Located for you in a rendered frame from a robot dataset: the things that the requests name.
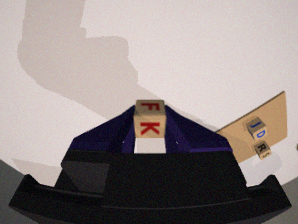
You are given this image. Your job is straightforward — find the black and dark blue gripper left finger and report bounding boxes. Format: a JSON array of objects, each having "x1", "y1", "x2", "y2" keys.
[{"x1": 68, "y1": 105, "x2": 136, "y2": 153}]

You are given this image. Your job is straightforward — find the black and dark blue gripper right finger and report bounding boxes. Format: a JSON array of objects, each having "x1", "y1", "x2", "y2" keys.
[{"x1": 164, "y1": 105, "x2": 233, "y2": 153}]

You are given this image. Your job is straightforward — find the tan mat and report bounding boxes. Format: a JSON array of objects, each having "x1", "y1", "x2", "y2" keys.
[{"x1": 215, "y1": 91, "x2": 287, "y2": 163}]

